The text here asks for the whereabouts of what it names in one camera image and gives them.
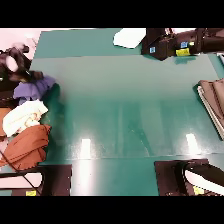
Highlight purple garment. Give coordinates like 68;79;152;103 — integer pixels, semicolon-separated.
12;75;57;106

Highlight white garment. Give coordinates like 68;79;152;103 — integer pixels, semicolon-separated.
2;99;50;138

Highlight orange-brown garment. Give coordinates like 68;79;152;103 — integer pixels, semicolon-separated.
0;124;53;171

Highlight brown garment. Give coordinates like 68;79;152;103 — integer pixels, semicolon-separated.
195;78;224;125

